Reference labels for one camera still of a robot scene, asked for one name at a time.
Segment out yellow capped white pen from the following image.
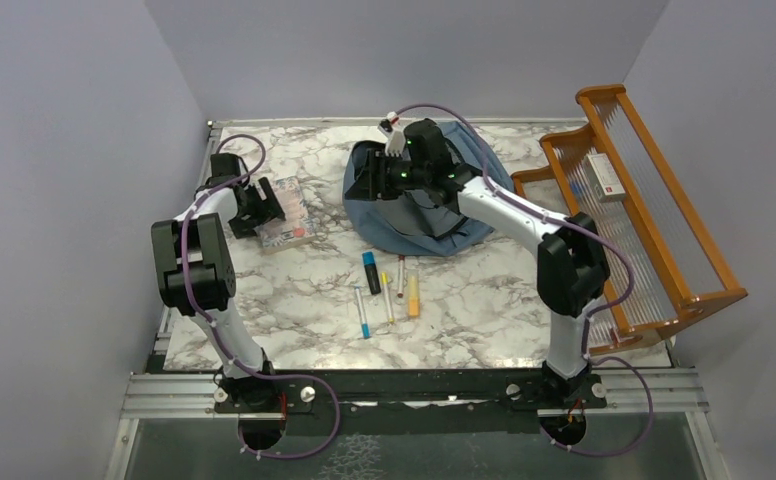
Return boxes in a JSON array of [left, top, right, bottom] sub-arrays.
[[380, 272, 395, 325]]

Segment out orange highlighter marker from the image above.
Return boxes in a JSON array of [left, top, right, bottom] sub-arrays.
[[405, 270, 421, 318]]

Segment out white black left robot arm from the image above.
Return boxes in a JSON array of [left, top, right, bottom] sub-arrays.
[[151, 153, 286, 411]]

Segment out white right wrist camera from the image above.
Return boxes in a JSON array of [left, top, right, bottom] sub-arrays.
[[377, 112, 407, 157]]

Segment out blue student backpack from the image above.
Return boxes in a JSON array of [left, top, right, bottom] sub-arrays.
[[342, 121, 514, 257]]

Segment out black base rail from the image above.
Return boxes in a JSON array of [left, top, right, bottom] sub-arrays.
[[145, 354, 608, 439]]

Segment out black blue highlighter marker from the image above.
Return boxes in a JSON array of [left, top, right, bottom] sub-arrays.
[[362, 251, 382, 295]]

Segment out blue capped white pen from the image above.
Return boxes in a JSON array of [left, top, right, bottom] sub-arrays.
[[354, 286, 371, 339]]

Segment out red capped white pen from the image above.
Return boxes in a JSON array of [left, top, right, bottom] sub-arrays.
[[396, 255, 406, 298]]

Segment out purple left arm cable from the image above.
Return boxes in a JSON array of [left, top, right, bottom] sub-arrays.
[[179, 133, 343, 462]]

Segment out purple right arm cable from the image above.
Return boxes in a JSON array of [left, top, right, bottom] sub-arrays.
[[387, 103, 656, 460]]

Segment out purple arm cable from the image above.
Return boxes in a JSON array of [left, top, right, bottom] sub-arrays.
[[387, 103, 656, 460], [179, 133, 343, 462]]

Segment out wooden wire rack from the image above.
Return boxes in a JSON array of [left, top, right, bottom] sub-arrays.
[[512, 84, 748, 355]]

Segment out white red small box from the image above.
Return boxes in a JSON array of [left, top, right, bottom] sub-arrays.
[[584, 153, 627, 203]]

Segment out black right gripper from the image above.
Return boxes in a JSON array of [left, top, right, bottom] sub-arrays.
[[344, 150, 429, 203]]

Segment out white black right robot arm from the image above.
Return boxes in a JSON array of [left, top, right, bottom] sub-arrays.
[[342, 119, 610, 407]]

